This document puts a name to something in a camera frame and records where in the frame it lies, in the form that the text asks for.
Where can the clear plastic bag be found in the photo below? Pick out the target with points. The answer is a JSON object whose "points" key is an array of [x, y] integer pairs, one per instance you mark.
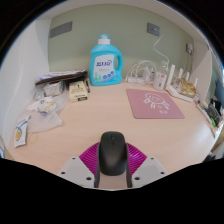
{"points": [[43, 122]]}

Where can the black pen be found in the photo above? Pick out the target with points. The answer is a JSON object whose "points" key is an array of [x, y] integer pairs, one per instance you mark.
{"points": [[87, 86]]}

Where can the white router with antennas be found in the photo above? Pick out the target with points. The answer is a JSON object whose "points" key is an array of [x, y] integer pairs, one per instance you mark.
{"points": [[171, 75]]}

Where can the pink mouse pad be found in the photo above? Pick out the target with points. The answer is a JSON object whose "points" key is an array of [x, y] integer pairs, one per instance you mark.
{"points": [[153, 105]]}

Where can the white flat device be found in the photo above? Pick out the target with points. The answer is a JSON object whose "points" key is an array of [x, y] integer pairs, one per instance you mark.
{"points": [[205, 115]]}

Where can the grey pouch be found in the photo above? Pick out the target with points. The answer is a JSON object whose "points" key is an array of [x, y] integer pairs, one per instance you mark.
{"points": [[215, 111]]}

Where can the green marker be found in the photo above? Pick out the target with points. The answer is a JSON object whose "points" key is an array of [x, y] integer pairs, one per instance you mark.
{"points": [[213, 121]]}

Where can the gold snack bag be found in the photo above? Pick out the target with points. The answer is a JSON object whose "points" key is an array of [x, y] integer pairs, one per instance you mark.
{"points": [[187, 88]]}

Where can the grey wall plate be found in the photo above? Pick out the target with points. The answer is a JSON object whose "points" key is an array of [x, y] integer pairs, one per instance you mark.
{"points": [[61, 29]]}

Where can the white sachet with yellow print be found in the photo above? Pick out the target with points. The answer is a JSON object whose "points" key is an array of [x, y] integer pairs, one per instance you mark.
{"points": [[21, 131]]}

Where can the small yellow box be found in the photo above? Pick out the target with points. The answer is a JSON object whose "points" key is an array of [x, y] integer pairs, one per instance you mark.
{"points": [[78, 91]]}

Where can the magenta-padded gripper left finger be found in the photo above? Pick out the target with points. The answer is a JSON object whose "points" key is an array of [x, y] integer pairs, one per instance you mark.
{"points": [[75, 170]]}

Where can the white charger block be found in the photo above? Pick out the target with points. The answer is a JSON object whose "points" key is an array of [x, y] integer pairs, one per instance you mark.
{"points": [[146, 74]]}

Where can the blue detergent bottle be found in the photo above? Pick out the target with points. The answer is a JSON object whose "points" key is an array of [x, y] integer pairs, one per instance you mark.
{"points": [[103, 65]]}

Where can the black computer mouse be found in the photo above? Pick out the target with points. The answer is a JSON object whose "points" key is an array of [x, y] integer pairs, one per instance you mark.
{"points": [[112, 153]]}

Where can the white shelf unit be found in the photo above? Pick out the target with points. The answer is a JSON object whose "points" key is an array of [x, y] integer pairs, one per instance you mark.
{"points": [[110, 5]]}

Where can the clear plastic bottle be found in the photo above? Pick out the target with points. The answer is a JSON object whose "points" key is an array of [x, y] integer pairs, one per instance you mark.
{"points": [[160, 81]]}

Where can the silver foil packet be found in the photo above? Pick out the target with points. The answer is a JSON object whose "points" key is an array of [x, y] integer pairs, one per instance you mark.
{"points": [[53, 89]]}

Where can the grey wall socket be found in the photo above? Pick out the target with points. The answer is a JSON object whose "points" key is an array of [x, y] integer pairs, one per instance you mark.
{"points": [[153, 29]]}

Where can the white power strip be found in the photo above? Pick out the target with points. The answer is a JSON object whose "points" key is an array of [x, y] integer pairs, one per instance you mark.
{"points": [[133, 80]]}

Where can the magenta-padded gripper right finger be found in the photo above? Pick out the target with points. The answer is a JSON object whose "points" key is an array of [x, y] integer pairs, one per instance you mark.
{"points": [[150, 170]]}

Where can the white wall charger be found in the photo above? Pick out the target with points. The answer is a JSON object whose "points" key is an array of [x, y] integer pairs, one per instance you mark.
{"points": [[189, 48]]}

